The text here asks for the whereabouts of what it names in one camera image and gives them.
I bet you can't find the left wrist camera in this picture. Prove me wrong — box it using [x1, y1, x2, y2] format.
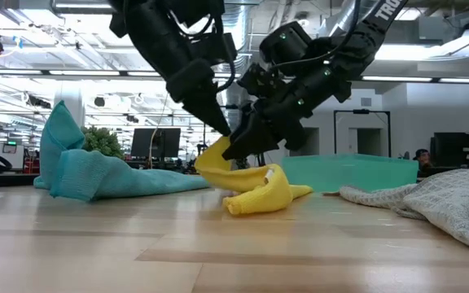
[189, 32, 239, 68]

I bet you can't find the translucent green plastic bin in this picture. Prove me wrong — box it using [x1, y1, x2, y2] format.
[281, 153, 419, 193]

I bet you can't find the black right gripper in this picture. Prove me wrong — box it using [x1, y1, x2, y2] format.
[221, 68, 352, 161]

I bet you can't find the person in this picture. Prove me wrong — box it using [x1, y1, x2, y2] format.
[412, 148, 433, 172]

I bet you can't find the black background monitor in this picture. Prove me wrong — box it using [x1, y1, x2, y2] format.
[130, 127, 182, 159]

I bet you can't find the yellow microfiber towel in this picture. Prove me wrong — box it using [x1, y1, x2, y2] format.
[194, 136, 313, 216]

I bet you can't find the black equipment rack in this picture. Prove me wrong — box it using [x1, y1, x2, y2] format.
[429, 131, 469, 179]

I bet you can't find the grey waffle-weave towel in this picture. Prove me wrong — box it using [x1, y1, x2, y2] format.
[323, 168, 469, 253]

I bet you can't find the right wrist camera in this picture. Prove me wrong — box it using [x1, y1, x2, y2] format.
[237, 63, 277, 98]

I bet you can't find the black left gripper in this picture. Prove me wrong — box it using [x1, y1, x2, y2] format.
[164, 59, 232, 138]

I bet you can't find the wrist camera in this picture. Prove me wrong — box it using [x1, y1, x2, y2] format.
[189, 32, 239, 68]
[237, 63, 277, 98]

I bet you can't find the black beam with light strips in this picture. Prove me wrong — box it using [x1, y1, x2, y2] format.
[0, 68, 469, 85]

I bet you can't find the black metal frame stand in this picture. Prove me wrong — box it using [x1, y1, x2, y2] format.
[333, 108, 392, 155]

